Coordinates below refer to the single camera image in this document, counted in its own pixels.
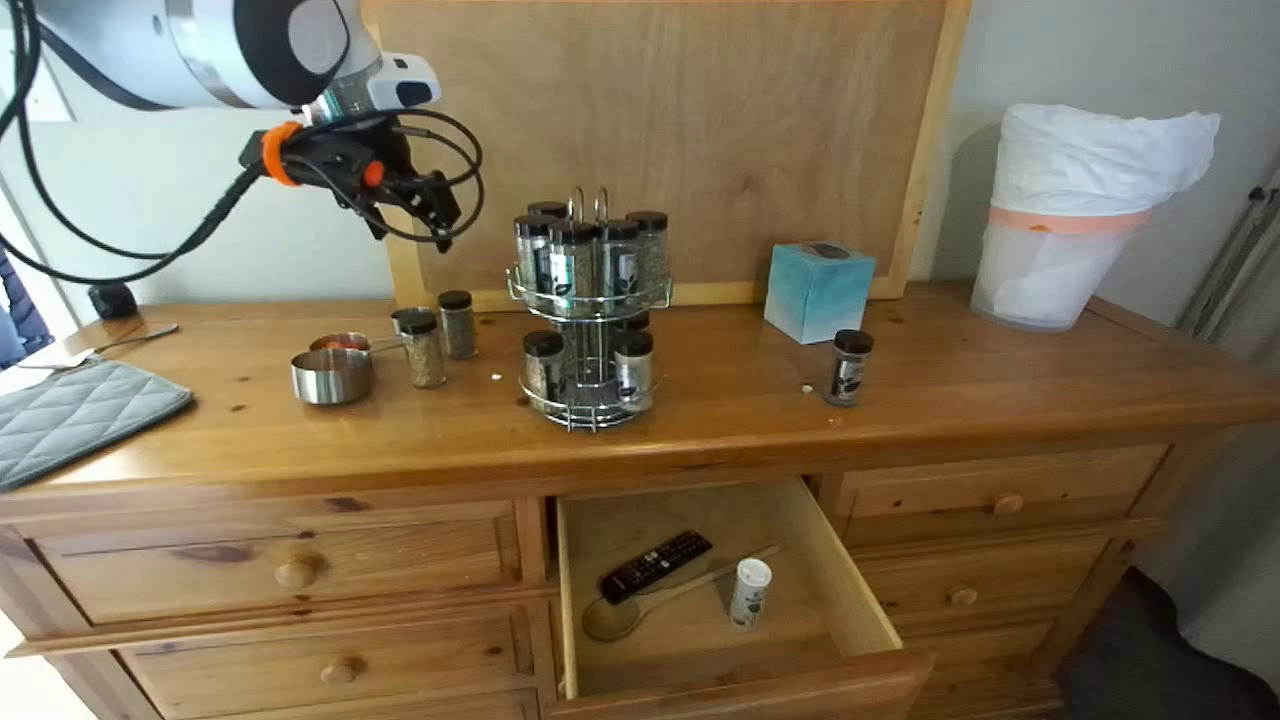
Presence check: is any chrome revolving spice rack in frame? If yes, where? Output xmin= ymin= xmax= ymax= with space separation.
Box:
xmin=508 ymin=195 xmax=672 ymax=433

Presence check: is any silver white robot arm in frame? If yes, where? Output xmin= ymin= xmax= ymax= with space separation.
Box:
xmin=32 ymin=0 xmax=460 ymax=250

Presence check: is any small steel measuring cup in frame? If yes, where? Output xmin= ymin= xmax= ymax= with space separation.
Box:
xmin=289 ymin=336 xmax=377 ymax=408

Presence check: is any black-lid spice bottle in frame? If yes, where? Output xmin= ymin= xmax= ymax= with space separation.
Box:
xmin=436 ymin=289 xmax=478 ymax=360

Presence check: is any spice jar with brown contents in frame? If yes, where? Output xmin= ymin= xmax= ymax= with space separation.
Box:
xmin=393 ymin=306 xmax=447 ymax=389

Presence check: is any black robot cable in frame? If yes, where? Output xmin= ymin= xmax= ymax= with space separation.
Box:
xmin=0 ymin=0 xmax=490 ymax=289

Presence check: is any upper right rack spice jar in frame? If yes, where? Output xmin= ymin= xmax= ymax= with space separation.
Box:
xmin=627 ymin=211 xmax=667 ymax=304

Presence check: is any black remote control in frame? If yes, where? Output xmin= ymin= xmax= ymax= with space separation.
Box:
xmin=601 ymin=531 xmax=712 ymax=602

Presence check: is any grey quilted pot holder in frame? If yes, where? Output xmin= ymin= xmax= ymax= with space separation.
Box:
xmin=0 ymin=360 xmax=195 ymax=492

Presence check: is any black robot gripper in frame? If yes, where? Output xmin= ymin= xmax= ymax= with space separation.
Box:
xmin=322 ymin=119 xmax=460 ymax=250

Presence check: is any rack spice jar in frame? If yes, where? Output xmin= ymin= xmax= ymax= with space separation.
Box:
xmin=523 ymin=333 xmax=563 ymax=400
xmin=548 ymin=221 xmax=601 ymax=315
xmin=615 ymin=333 xmax=651 ymax=408
xmin=627 ymin=211 xmax=667 ymax=304

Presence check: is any small black box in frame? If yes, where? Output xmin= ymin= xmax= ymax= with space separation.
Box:
xmin=88 ymin=282 xmax=138 ymax=319

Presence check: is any teal tissue box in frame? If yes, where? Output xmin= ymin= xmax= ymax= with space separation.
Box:
xmin=765 ymin=243 xmax=878 ymax=343

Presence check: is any upper front rack spice jar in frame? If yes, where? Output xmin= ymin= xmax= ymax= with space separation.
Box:
xmin=548 ymin=221 xmax=601 ymax=315

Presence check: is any pine wooden dresser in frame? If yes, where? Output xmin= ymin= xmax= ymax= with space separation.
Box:
xmin=0 ymin=289 xmax=1280 ymax=720

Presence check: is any lower left rack spice jar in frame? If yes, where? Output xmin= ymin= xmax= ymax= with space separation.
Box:
xmin=523 ymin=333 xmax=563 ymax=400

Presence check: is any lone black-lid spice jar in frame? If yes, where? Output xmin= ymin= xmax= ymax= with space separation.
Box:
xmin=829 ymin=329 xmax=872 ymax=402

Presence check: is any open wooden drawer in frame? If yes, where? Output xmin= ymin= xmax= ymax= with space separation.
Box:
xmin=551 ymin=480 xmax=934 ymax=720

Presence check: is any plywood backboard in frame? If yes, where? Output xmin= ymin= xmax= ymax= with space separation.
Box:
xmin=359 ymin=0 xmax=972 ymax=306

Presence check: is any lower right rack spice jar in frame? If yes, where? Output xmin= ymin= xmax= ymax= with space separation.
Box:
xmin=615 ymin=333 xmax=651 ymax=408

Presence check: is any white bin with bag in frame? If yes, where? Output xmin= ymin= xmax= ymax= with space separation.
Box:
xmin=972 ymin=105 xmax=1221 ymax=333

